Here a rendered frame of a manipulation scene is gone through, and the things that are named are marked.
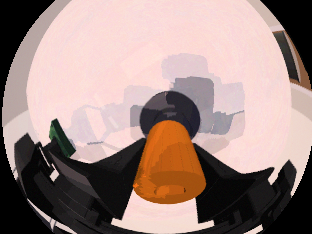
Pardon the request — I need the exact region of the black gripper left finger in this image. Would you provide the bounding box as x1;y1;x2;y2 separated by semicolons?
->
48;138;147;221

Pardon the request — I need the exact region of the orange knob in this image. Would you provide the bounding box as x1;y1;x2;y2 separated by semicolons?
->
133;120;207;205

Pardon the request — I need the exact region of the black stepped round pedestal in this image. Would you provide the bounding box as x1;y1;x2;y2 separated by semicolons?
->
140;90;200;141

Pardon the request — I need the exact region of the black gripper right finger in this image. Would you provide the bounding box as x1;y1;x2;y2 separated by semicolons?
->
192;142;275;224

